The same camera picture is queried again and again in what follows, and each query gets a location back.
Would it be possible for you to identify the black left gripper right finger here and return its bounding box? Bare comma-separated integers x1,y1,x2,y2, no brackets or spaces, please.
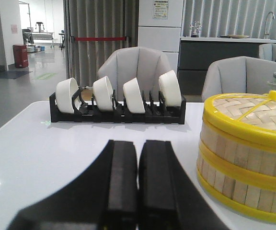
138,140,228,230

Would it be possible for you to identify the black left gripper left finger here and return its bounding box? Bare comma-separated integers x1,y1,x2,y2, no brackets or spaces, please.
8,140,138,230

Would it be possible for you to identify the bamboo steamer tray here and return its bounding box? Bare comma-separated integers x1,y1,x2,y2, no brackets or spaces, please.
197,150,276,223
199,121,276,191

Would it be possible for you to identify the woven bamboo steamer lid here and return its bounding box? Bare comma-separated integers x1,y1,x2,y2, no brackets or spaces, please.
203,91,276,152

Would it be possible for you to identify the black dish rack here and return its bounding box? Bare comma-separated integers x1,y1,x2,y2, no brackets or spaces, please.
49,89,186,125

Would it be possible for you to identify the white bowl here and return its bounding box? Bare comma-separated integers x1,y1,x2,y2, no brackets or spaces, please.
93,76,113,112
123,78,145,114
159,70,182,106
56,78,79,114

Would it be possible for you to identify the left grey armchair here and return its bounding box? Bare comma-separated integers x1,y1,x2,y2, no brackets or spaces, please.
97,46,172,102

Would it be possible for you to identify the grey armchair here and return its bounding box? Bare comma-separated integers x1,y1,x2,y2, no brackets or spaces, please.
258,43,276,61
202,56,276,101
97,46,172,102

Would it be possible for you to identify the dark counter cabinet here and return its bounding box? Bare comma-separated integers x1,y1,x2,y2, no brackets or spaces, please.
177,36,276,96

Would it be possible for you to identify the red barrier belt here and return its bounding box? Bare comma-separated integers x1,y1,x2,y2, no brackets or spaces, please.
71,36,127,41

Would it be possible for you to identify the red trash bin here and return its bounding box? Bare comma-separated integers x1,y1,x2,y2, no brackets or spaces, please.
13,44,29,68

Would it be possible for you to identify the metal ornament on counter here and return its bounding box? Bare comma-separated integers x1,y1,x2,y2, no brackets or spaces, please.
189,21,202,37

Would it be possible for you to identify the wooden plate on counter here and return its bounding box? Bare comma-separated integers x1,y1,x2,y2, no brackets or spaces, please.
228,34,249,39

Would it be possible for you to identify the white refrigerator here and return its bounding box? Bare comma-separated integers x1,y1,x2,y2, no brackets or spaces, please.
138,0,184,71

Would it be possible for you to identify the far right grey armchair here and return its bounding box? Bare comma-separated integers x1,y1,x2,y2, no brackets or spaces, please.
258,43,276,61

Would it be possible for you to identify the chrome faucet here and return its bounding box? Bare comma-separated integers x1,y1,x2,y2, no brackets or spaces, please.
264,11,275,39

